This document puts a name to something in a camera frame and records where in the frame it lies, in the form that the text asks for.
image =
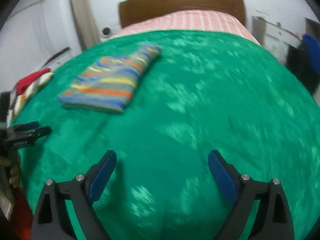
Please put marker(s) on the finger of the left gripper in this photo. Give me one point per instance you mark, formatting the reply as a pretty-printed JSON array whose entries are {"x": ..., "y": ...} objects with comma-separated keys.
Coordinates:
[
  {"x": 26, "y": 138},
  {"x": 24, "y": 127}
]

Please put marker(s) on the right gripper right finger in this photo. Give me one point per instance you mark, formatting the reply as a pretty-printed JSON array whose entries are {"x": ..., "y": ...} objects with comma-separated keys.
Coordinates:
[{"x": 273, "y": 219}]

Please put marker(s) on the blue garment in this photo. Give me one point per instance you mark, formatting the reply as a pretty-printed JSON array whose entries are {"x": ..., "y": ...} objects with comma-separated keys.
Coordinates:
[{"x": 312, "y": 46}]

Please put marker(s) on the pink striped bed sheet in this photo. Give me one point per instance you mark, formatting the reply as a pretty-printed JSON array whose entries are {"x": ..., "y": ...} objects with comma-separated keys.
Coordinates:
[{"x": 203, "y": 20}]

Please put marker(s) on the green patterned bedspread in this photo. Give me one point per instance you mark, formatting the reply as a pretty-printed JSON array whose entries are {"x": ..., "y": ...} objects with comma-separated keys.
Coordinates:
[{"x": 207, "y": 91}]

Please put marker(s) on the brown wooden headboard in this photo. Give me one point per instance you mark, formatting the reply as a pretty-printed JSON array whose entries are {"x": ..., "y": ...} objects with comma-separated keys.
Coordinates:
[{"x": 135, "y": 11}]

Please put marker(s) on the beige curtain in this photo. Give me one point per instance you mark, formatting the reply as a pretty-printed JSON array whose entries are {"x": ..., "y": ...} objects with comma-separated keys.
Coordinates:
[{"x": 85, "y": 23}]

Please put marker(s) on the person's left hand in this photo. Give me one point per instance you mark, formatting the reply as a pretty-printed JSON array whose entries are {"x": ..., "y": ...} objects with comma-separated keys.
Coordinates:
[{"x": 13, "y": 170}]

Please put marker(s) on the multicolour striped knit sweater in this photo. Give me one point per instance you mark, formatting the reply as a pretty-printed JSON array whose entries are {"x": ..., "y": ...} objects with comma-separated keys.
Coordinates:
[{"x": 110, "y": 82}]

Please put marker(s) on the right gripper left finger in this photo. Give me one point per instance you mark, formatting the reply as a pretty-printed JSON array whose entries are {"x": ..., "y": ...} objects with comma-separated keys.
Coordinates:
[{"x": 51, "y": 219}]

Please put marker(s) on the white desk cabinet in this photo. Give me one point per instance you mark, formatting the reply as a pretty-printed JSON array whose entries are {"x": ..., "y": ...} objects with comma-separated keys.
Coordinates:
[{"x": 274, "y": 39}]

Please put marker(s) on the small white fan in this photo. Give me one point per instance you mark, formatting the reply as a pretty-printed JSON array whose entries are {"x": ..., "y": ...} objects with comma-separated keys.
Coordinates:
[{"x": 105, "y": 33}]

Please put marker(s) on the black clothes pile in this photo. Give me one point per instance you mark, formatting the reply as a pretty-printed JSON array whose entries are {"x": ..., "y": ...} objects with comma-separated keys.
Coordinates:
[{"x": 298, "y": 63}]

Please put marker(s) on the red white folded garment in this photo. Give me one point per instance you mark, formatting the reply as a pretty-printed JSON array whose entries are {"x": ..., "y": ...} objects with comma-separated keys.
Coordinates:
[{"x": 25, "y": 89}]

